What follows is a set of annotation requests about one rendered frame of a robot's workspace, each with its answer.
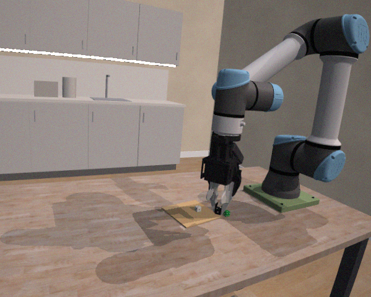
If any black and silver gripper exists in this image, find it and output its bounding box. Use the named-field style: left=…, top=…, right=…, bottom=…
left=200, top=131, right=242, bottom=215

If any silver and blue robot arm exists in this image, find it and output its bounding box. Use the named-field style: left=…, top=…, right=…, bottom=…
left=211, top=14, right=369, bottom=199

